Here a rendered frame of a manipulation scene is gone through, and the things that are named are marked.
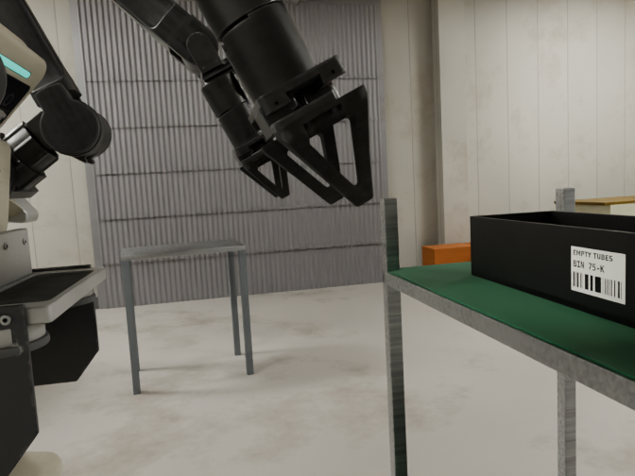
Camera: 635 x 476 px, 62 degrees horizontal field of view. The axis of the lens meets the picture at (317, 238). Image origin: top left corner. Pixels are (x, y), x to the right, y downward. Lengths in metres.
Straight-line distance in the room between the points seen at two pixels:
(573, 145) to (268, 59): 6.82
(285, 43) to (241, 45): 0.03
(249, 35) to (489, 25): 6.38
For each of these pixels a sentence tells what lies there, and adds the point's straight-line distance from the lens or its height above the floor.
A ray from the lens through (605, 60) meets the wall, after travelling 7.55.
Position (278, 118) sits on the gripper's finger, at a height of 1.18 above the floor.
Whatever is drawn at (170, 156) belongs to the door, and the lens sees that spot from 5.59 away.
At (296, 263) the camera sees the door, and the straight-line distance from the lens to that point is 5.71.
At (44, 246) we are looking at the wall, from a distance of 5.85.
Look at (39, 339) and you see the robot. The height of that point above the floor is 1.01.
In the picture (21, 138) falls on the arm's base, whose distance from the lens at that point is 0.86.
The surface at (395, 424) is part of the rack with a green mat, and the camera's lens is 1.21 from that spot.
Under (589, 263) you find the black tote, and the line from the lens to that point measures 0.76.
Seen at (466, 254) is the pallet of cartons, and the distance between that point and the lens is 5.80.
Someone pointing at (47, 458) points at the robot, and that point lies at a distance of 0.82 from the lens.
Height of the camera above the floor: 1.14
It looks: 6 degrees down
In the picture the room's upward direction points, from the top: 3 degrees counter-clockwise
